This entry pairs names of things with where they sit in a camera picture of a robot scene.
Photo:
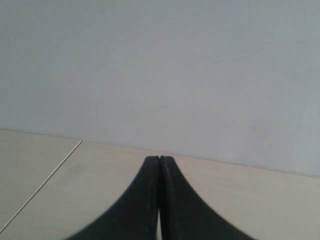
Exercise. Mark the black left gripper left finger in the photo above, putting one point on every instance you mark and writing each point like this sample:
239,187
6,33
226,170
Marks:
134,215

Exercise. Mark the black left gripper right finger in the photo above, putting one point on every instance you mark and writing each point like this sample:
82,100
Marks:
184,215

